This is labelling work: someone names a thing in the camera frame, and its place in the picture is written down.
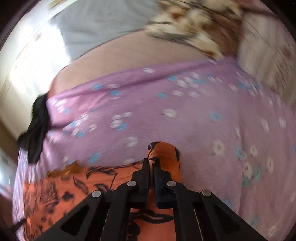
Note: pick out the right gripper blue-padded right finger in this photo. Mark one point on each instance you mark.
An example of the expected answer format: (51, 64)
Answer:
(198, 215)

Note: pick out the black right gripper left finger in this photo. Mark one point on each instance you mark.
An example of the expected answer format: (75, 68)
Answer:
(104, 216)

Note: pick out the purple floral bedsheet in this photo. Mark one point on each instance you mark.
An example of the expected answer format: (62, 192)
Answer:
(233, 136)

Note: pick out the black crumpled garment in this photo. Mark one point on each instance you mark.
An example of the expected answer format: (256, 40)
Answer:
(32, 139)

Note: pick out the pink beige mattress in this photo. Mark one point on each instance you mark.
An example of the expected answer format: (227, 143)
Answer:
(131, 51)

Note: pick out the striped white pillow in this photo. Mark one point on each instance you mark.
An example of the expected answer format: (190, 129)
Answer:
(267, 52)

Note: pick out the brown white patterned cloth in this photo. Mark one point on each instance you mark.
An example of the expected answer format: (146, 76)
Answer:
(212, 27)

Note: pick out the grey pillow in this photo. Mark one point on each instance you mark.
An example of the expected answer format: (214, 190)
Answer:
(85, 25)

